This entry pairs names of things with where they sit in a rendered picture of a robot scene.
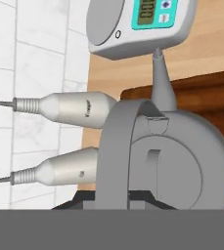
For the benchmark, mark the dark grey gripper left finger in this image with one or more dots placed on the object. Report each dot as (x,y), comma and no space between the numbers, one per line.
(84,201)

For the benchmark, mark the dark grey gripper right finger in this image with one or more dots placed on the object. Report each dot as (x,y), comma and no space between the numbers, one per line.
(143,201)

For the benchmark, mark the grey kettle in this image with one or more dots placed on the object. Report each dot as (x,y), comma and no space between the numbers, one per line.
(182,162)

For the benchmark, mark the dark brown wooden tray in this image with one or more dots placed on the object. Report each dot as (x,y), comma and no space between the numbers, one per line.
(208,94)

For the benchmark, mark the pale grey bottle with print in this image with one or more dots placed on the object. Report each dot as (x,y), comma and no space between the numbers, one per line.
(74,109)

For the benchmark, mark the white kitchen scale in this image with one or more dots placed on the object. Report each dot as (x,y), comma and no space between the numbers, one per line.
(149,35)

